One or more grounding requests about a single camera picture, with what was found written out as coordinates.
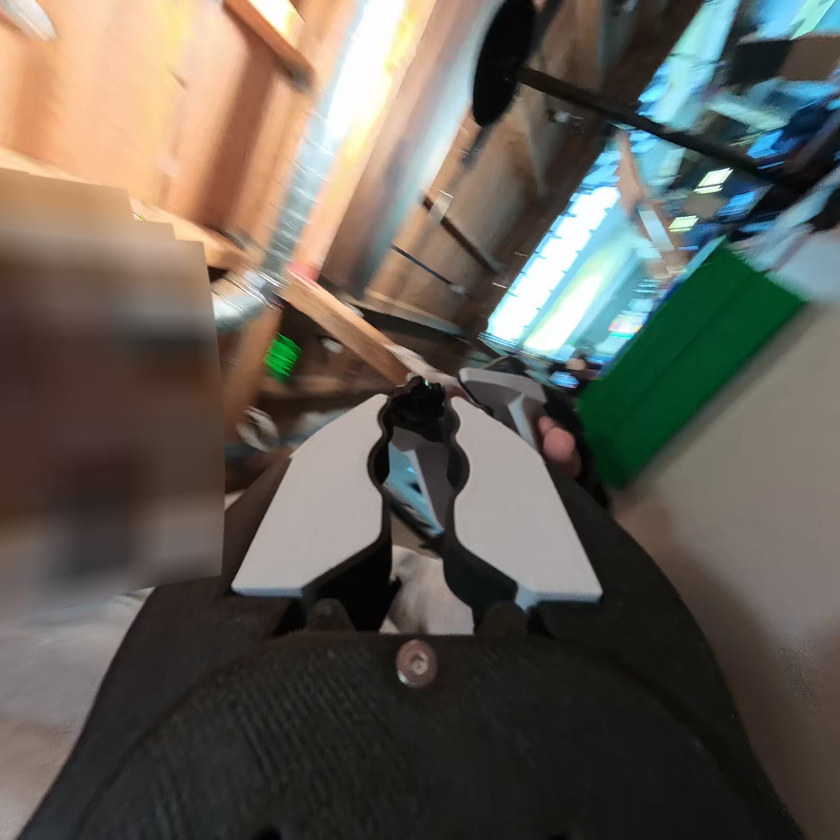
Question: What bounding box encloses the black star knob screw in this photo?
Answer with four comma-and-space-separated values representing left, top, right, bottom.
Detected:
390, 375, 447, 424

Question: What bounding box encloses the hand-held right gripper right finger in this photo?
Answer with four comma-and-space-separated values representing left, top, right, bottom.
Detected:
443, 397, 603, 610

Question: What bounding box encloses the wooden beam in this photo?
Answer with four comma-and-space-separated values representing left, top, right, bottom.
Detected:
276, 269, 421, 388

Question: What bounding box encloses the person's left hand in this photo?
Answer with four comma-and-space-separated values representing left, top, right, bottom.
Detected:
537, 416, 583, 478

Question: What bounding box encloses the green storage bins stack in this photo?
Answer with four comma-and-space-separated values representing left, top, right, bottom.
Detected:
577, 239, 808, 487

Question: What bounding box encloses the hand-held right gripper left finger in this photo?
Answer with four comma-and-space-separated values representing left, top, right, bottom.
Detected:
231, 392, 395, 601

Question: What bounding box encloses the black pole stand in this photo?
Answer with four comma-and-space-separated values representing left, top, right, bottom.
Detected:
471, 0, 815, 198

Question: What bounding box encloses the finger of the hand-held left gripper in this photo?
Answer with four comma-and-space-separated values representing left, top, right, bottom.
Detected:
458, 365, 550, 455
387, 427, 455, 538

